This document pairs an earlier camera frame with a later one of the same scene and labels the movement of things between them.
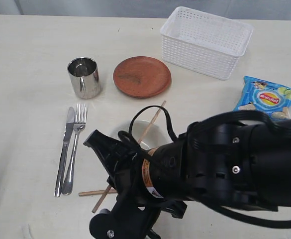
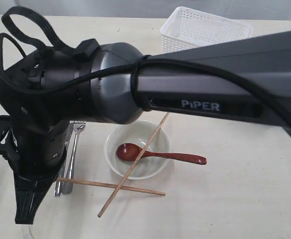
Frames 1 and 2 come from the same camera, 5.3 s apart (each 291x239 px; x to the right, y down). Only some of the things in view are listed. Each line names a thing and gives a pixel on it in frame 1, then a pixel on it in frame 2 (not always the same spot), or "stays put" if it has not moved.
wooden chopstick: (97, 192) -> (111, 186)
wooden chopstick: (141, 138) -> (103, 210)
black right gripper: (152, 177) -> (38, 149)
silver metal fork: (79, 123) stays put
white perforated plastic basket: (208, 44) stays put
